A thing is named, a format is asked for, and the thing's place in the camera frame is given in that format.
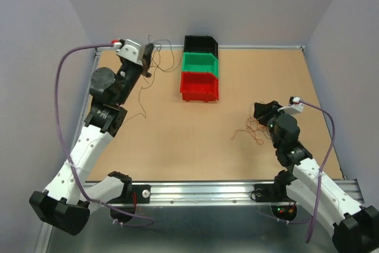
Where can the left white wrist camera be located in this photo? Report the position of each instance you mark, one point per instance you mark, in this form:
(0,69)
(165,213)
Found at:
(129,50)

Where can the green plastic bin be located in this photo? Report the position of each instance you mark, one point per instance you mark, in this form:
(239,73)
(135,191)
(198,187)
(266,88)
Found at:
(200,62)

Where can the red plastic bin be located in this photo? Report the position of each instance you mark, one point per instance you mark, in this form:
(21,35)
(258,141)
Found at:
(199,86)

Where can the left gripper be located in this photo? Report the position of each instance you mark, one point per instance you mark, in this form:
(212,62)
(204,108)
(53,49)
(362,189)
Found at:
(147,59)

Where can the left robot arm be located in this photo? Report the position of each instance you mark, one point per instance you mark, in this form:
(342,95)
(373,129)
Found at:
(64,204)

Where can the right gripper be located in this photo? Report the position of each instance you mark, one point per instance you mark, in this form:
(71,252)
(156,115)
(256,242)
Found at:
(259,108)

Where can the aluminium front rail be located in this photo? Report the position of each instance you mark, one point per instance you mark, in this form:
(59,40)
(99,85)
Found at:
(198,193)

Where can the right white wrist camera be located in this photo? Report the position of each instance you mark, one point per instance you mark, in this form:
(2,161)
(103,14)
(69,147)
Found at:
(295,106)

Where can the black plastic bin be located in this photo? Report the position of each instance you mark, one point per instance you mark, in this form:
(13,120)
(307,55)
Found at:
(201,44)

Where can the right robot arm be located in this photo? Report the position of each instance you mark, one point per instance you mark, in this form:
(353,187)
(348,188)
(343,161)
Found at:
(352,226)

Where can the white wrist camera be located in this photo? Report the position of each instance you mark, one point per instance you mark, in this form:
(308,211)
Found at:
(129,50)
(295,106)

